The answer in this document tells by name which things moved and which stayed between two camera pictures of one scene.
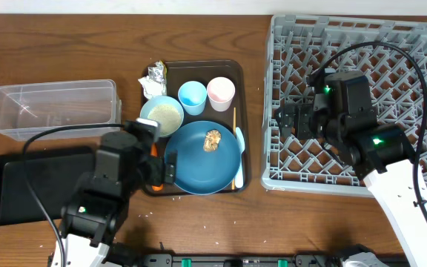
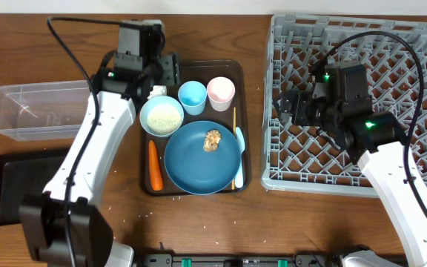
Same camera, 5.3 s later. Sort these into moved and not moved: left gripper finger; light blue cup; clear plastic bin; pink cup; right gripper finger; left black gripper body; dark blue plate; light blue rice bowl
Moved: right gripper finger; left gripper finger; left black gripper body
Not moved: light blue cup; clear plastic bin; light blue rice bowl; pink cup; dark blue plate
